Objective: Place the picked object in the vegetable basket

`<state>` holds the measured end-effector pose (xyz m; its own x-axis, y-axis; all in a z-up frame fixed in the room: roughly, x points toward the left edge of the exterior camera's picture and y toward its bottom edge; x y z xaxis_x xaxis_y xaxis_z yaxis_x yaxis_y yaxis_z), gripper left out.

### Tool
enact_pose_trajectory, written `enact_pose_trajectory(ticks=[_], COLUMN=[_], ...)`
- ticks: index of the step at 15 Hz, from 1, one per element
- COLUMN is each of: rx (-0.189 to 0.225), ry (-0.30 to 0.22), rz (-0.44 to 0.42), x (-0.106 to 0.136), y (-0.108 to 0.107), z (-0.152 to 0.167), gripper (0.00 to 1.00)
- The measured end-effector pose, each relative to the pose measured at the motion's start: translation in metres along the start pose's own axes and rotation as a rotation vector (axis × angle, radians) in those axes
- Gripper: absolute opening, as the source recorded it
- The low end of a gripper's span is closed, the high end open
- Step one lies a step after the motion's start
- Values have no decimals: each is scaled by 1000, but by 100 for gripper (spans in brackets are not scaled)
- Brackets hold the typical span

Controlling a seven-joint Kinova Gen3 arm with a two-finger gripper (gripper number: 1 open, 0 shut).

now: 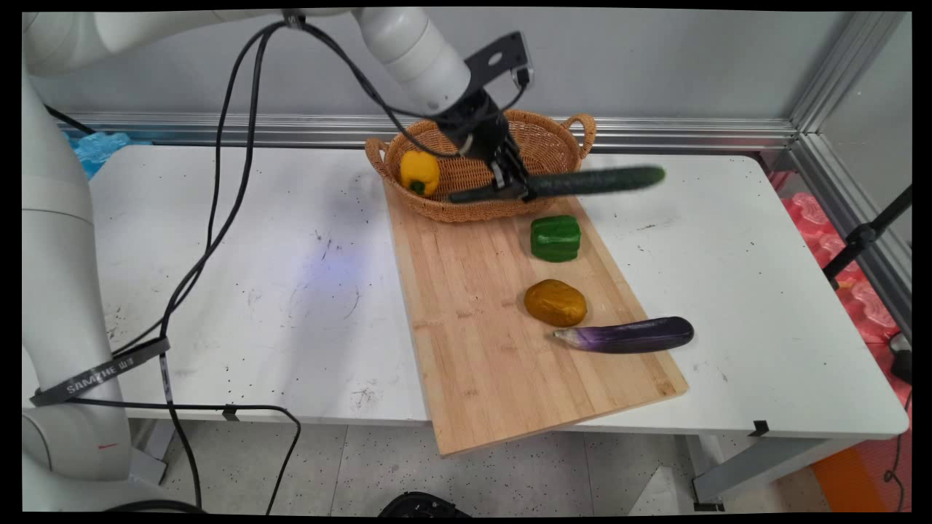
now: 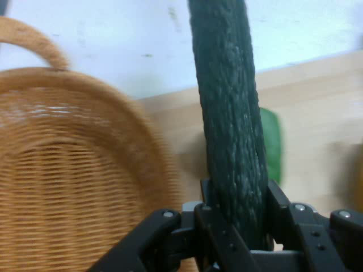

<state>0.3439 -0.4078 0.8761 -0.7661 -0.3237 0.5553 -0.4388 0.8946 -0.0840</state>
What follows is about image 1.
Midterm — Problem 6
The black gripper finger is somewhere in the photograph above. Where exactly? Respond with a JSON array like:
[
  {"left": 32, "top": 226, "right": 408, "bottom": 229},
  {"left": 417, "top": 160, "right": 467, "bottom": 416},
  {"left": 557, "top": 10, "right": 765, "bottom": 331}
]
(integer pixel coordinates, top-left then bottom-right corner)
[
  {"left": 502, "top": 138, "right": 537, "bottom": 202},
  {"left": 486, "top": 151, "right": 513, "bottom": 194}
]

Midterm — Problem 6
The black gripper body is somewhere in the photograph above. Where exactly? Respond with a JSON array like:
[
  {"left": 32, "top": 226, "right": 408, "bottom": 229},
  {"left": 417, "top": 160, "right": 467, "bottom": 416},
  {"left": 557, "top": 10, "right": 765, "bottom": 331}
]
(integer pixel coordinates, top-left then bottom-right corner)
[{"left": 435, "top": 89, "right": 515, "bottom": 161}]

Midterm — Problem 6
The long dark green cucumber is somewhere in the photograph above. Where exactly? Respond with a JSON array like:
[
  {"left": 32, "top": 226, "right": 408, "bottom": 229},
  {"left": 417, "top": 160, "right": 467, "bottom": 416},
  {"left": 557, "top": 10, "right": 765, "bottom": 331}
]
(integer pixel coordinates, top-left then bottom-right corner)
[{"left": 448, "top": 166, "right": 666, "bottom": 205}]

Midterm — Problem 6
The yellow bell pepper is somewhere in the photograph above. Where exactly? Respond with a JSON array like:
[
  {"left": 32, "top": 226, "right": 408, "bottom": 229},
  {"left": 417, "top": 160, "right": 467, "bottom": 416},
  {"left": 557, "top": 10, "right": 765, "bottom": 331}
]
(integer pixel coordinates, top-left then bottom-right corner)
[{"left": 400, "top": 150, "right": 441, "bottom": 198}]

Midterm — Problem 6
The green bell pepper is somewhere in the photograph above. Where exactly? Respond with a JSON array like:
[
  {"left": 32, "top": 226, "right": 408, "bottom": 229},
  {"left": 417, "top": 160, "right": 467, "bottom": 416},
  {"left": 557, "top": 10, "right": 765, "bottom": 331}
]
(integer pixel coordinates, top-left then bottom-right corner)
[{"left": 530, "top": 215, "right": 583, "bottom": 263}]

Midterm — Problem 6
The brown potato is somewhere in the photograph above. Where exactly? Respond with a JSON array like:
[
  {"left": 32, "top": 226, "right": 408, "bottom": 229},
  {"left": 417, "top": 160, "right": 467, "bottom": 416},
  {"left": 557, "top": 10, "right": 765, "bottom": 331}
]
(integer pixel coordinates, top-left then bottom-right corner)
[{"left": 524, "top": 279, "right": 588, "bottom": 328}]

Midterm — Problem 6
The bamboo cutting board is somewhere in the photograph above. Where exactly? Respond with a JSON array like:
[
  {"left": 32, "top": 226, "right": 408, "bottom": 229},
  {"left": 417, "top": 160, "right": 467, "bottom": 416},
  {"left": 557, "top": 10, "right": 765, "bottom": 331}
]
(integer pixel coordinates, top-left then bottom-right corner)
[{"left": 383, "top": 178, "right": 690, "bottom": 458}]

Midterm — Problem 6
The purple eggplant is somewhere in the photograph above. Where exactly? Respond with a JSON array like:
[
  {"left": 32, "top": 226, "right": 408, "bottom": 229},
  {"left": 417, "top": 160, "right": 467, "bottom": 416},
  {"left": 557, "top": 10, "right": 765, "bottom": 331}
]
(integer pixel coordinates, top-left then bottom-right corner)
[{"left": 553, "top": 316, "right": 695, "bottom": 355}]

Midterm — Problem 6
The black round floor object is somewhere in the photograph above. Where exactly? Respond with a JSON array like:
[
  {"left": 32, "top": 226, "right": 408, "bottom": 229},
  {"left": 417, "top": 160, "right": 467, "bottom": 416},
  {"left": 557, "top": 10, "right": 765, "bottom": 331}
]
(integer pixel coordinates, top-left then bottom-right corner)
[{"left": 377, "top": 491, "right": 473, "bottom": 518}]

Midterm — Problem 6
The black tripod stand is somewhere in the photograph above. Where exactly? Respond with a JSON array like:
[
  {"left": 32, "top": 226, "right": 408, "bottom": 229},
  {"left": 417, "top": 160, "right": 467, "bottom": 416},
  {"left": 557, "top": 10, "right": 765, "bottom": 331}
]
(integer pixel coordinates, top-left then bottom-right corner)
[{"left": 823, "top": 186, "right": 912, "bottom": 286}]

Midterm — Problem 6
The pink foam packaging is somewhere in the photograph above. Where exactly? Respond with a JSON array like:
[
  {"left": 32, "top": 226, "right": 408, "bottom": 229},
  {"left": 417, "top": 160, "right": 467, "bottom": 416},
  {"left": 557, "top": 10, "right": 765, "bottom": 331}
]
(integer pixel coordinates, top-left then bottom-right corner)
[{"left": 781, "top": 191, "right": 912, "bottom": 344}]

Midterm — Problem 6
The blue plastic bag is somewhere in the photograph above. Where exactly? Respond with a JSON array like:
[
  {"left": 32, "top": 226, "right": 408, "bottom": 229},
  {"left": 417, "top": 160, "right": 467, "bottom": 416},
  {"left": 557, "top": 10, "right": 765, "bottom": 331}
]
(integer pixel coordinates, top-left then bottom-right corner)
[{"left": 69, "top": 131, "right": 152, "bottom": 180}]

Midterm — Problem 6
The grey metal table leg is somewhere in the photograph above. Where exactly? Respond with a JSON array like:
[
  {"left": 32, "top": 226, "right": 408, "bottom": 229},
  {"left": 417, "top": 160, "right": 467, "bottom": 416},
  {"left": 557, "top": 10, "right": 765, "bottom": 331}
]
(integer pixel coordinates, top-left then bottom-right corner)
[{"left": 688, "top": 435, "right": 864, "bottom": 512}]

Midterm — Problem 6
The black computer mouse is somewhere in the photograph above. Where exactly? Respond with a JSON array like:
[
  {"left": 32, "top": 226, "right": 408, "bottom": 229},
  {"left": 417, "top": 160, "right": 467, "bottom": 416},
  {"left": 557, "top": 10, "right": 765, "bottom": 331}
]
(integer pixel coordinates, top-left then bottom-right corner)
[{"left": 889, "top": 333, "right": 912, "bottom": 385}]

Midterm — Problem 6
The orange floor mat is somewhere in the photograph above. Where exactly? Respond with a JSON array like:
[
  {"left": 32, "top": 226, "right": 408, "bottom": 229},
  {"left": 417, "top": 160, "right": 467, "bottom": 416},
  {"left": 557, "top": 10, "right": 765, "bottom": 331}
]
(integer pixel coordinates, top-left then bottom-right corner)
[{"left": 810, "top": 408, "right": 912, "bottom": 513}]

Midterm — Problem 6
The woven wicker basket with handles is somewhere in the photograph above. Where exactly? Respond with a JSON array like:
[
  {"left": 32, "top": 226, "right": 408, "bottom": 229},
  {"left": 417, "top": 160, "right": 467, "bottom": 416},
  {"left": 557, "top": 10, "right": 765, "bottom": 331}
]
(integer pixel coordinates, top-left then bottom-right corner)
[{"left": 365, "top": 109, "right": 598, "bottom": 223}]

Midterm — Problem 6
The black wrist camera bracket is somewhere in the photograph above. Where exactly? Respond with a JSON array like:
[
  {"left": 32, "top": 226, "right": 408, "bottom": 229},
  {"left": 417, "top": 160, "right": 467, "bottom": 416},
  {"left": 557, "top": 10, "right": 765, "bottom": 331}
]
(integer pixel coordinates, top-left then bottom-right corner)
[{"left": 465, "top": 31, "right": 536, "bottom": 92}]

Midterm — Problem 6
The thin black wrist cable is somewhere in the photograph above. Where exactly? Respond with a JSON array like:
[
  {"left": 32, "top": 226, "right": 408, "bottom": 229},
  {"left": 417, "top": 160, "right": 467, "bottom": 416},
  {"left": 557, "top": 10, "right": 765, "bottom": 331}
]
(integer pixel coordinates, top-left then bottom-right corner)
[{"left": 295, "top": 20, "right": 529, "bottom": 157}]

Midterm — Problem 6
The long black robot cable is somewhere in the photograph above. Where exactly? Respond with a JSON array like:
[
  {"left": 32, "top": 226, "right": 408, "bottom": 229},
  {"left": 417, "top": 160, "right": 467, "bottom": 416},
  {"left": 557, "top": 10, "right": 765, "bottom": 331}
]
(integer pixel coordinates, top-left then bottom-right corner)
[{"left": 29, "top": 13, "right": 303, "bottom": 514}]

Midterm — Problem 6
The black printed velcro strap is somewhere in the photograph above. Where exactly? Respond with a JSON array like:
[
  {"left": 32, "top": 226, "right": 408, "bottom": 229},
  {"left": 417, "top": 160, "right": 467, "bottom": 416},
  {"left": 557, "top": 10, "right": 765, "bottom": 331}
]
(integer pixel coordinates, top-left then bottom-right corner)
[{"left": 29, "top": 336, "right": 173, "bottom": 408}]

